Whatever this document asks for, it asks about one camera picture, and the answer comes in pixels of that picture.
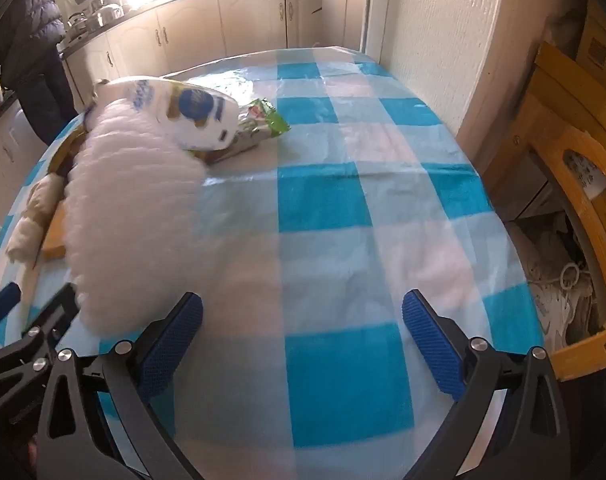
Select blue checked tablecloth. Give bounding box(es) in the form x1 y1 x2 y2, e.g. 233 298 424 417
0 46 545 480

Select white blue plastic bottle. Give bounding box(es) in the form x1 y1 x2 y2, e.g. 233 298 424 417
85 76 240 151

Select person in dark jacket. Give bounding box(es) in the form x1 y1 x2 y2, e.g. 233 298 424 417
0 0 77 145

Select green snack wrapper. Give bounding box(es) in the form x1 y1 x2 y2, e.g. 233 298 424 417
202 97 292 165

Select cream kitchen cabinets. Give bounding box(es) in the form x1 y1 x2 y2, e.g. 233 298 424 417
0 0 374 221

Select yellow wooden chair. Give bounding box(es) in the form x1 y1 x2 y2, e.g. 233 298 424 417
482 41 606 383

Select white cloth bag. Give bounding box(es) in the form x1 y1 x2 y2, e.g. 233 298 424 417
504 209 606 346

